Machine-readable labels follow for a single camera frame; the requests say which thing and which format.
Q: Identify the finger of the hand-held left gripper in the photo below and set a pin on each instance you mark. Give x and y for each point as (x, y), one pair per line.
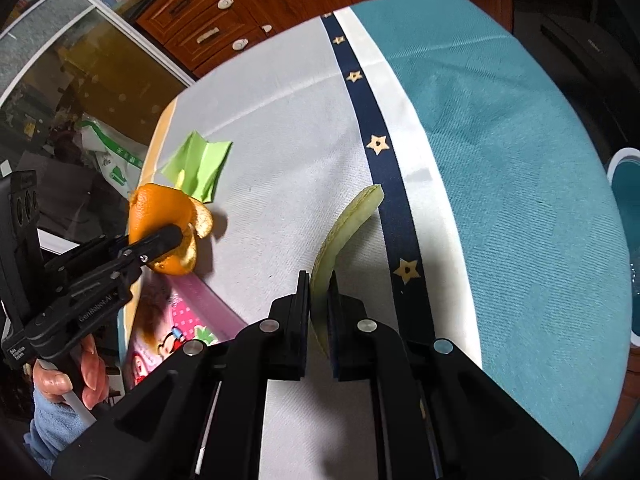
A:
(100, 280)

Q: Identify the glass sliding door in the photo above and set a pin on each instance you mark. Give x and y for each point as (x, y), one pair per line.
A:
(75, 70)

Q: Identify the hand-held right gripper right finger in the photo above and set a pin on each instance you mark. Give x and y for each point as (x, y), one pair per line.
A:
(334, 320)

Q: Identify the orange peel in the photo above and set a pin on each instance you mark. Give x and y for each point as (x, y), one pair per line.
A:
(150, 210)

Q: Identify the pink printed packet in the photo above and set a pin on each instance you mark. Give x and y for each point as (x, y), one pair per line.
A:
(170, 330)

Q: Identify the person's left hand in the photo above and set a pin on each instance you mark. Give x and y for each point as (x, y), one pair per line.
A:
(94, 370)

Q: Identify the green paper scrap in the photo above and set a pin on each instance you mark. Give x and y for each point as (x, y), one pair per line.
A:
(200, 165)

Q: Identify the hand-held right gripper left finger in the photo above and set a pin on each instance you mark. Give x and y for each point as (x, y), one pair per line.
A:
(304, 310)

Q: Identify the white green printed plastic bag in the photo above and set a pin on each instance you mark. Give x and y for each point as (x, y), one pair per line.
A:
(115, 155)

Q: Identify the pale green melon rind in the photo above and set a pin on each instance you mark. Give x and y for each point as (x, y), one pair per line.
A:
(340, 240)

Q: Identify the person's left forearm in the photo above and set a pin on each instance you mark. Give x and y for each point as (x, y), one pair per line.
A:
(52, 430)

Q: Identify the blue grey trash bin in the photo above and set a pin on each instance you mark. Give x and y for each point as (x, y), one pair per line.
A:
(627, 240)

